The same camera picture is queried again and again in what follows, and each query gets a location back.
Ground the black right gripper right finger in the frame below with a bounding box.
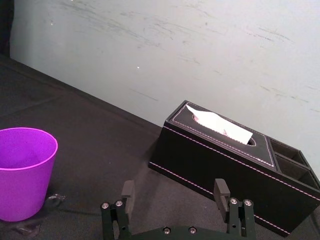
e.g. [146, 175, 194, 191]
[213, 178, 257, 240]

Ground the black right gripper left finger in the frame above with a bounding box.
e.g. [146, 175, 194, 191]
[100, 180, 136, 240]

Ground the black leather tissue box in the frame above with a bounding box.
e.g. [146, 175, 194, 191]
[147, 99, 320, 238]

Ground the black table cloth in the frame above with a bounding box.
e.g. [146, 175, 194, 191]
[0, 54, 320, 240]

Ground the white tissue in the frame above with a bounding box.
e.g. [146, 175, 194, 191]
[185, 104, 254, 146]

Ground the purple plastic cup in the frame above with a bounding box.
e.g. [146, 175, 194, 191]
[0, 127, 59, 223]

